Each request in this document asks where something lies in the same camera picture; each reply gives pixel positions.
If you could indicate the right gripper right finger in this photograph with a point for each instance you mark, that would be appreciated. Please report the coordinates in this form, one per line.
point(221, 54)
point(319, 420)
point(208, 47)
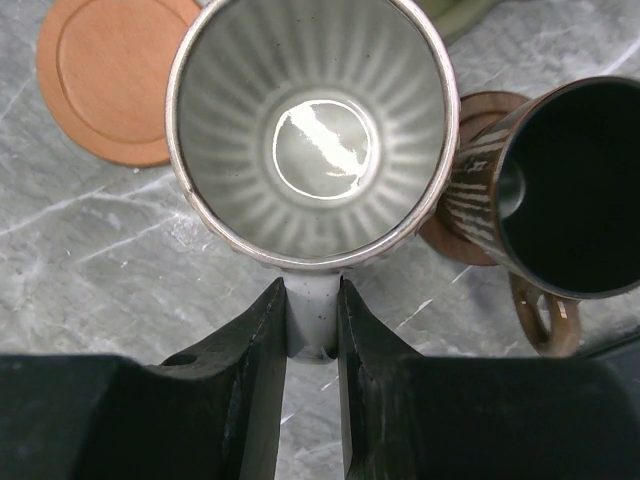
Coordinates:
point(409, 416)

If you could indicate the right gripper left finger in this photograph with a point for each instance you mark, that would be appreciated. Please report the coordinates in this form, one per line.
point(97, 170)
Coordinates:
point(210, 411)

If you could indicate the dark wooden coaster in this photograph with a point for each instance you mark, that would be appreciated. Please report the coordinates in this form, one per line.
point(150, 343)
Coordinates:
point(478, 112)

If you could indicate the dark metal cup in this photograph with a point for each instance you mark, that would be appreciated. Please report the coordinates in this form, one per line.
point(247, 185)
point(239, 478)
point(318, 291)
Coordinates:
point(551, 192)

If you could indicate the ribbed grey bowl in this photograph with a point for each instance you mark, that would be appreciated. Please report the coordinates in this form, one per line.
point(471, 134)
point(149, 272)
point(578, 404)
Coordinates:
point(312, 137)

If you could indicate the light wooden coaster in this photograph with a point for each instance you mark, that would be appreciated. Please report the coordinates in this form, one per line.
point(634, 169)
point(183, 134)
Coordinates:
point(103, 68)

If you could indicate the green three-tier serving stand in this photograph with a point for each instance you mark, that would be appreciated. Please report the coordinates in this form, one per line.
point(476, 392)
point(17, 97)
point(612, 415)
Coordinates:
point(454, 18)

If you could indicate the black serving tray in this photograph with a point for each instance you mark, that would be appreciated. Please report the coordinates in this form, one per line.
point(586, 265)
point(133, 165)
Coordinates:
point(612, 347)

